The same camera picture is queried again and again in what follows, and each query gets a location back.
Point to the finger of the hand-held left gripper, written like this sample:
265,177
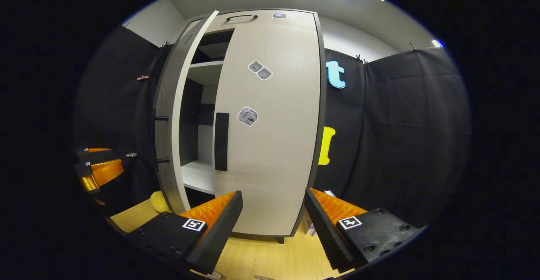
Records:
101,155
105,172

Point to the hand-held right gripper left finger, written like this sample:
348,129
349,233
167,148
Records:
228,225

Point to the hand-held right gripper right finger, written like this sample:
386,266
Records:
320,229

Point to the round white coaster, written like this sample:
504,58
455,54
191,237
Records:
209,274

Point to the light grey cabinet door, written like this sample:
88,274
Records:
274,153
165,94

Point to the grey cabinet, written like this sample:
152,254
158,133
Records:
190,115

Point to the yellow cloth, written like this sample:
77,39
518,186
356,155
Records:
159,202

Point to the red backdrop clip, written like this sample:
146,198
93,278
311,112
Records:
142,77

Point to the black backdrop cloth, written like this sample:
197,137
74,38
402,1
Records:
400,136

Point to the white shelf board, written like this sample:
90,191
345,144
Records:
206,71

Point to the grey drawer front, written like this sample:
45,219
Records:
287,18

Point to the ceiling light strip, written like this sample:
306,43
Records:
437,43

